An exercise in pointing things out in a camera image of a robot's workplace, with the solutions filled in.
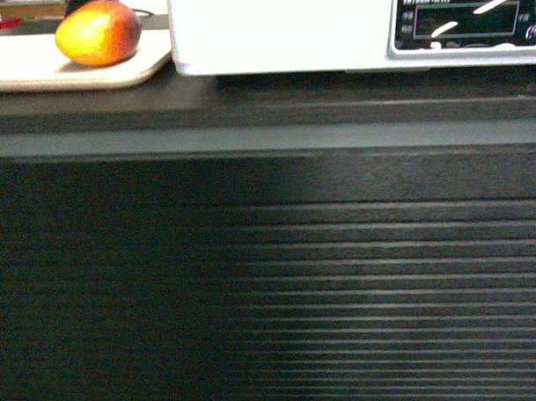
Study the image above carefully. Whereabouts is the dark red yellow mango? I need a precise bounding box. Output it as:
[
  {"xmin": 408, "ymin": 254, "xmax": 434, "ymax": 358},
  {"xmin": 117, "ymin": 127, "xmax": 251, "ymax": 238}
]
[{"xmin": 55, "ymin": 0, "xmax": 143, "ymax": 67}]

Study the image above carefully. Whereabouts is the black checkout counter cabinet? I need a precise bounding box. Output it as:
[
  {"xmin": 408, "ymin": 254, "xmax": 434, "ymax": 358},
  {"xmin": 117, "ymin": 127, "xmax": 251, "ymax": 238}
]
[{"xmin": 0, "ymin": 64, "xmax": 536, "ymax": 401}]

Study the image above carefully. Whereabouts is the white checkout scale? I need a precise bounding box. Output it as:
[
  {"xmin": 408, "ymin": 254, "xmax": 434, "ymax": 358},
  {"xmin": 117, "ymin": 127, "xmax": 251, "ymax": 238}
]
[{"xmin": 168, "ymin": 0, "xmax": 536, "ymax": 76}]

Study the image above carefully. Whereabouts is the beige plastic tray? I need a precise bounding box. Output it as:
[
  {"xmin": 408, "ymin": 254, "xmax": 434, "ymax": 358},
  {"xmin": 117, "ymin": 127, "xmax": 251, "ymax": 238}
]
[{"xmin": 0, "ymin": 29, "xmax": 172, "ymax": 92}]

